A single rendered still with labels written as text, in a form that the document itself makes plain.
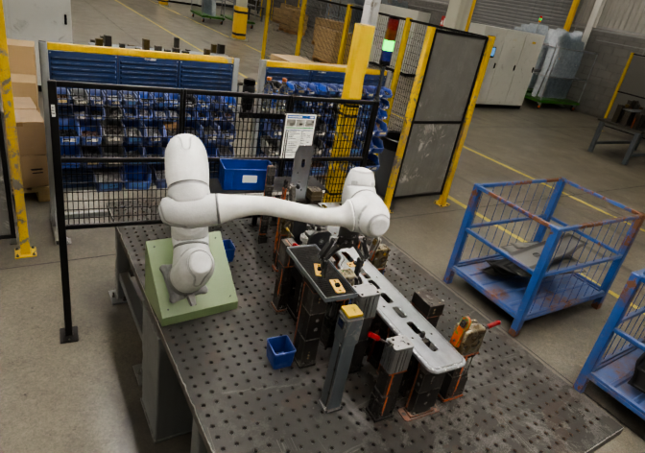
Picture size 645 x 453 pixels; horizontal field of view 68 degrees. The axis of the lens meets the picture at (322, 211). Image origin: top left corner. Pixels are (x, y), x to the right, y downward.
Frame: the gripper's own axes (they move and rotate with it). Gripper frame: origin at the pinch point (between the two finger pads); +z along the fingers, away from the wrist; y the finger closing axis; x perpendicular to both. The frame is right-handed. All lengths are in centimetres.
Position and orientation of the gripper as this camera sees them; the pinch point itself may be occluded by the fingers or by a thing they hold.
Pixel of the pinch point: (340, 273)
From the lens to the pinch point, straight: 180.0
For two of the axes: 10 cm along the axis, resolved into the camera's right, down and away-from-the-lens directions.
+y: 9.3, 0.1, 3.6
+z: -1.7, 8.9, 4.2
